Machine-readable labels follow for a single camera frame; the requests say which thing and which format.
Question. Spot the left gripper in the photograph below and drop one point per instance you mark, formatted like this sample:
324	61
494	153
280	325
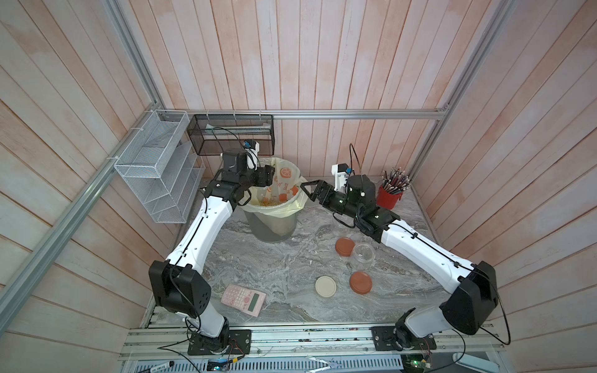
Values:
265	176

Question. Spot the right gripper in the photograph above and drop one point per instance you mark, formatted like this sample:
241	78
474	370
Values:
324	189

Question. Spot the brown jar lid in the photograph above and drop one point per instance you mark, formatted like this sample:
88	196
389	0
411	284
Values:
344	246
361	283

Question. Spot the oatmeal jar with brown lid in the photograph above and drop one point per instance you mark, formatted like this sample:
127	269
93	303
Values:
363	254

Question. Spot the cream jar lid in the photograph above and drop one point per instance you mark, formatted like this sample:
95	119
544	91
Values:
325	286

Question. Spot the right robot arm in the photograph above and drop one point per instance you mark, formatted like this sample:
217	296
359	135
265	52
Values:
472	287

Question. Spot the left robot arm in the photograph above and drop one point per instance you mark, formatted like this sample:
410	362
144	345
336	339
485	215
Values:
177	282

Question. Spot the grey trash bin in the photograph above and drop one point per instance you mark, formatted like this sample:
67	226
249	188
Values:
271	229

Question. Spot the red pencil cup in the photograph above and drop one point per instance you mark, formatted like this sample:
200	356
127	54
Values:
387	200

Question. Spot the bundle of pencils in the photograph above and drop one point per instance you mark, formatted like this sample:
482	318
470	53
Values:
395	182

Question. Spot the pink calculator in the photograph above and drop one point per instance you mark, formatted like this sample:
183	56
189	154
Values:
246	300

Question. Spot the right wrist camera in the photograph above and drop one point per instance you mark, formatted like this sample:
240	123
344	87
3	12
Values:
341	173

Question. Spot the black wire mesh basket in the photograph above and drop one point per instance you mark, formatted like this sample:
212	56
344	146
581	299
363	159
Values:
211	133

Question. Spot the white wire mesh shelf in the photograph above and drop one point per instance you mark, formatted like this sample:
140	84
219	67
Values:
159	166

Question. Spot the horizontal aluminium frame bar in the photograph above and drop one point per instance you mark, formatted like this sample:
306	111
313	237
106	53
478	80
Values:
356	114

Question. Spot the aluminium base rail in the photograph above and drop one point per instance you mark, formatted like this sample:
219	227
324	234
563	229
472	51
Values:
300	347

